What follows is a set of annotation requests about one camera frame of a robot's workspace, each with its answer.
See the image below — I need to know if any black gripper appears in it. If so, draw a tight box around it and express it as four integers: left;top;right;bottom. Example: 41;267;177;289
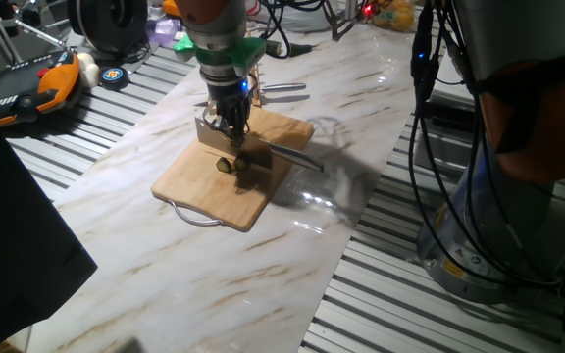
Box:
206;73;255;149

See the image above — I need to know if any steel cleaver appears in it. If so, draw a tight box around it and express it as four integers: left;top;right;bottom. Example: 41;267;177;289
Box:
194;116;326;173

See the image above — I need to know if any cucumber end piece with stem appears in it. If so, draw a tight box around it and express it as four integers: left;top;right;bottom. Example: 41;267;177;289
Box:
286;42;318;59

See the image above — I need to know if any purple plastic bag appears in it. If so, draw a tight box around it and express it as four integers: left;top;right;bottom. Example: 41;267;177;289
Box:
145;18;181;47

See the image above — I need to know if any white plastic bag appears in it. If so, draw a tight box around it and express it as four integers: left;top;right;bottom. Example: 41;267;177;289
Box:
262;0;342;33

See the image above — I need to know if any orange plastic object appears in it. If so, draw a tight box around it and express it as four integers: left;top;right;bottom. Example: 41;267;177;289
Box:
162;0;183;19

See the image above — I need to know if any white rounded toy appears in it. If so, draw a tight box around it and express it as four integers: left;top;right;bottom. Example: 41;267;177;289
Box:
76;52;101;89

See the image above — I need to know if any black filament spool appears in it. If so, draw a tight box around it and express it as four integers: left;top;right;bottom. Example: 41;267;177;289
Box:
66;0;150;54

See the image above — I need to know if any orange and black teach pendant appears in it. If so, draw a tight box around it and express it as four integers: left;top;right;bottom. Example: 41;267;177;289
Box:
0;49;82;129

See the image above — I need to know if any clear bag of yellow fruit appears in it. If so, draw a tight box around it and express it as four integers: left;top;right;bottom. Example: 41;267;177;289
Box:
371;0;416;33

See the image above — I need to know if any wooden cutting board, metal handle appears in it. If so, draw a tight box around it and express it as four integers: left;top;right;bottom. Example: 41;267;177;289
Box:
150;105;316;233

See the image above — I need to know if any green wrist mount plate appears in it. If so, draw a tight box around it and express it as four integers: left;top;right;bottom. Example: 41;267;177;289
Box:
173;34;268;70

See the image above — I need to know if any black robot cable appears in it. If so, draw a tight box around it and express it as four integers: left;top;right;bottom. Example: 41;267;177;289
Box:
407;0;565;290

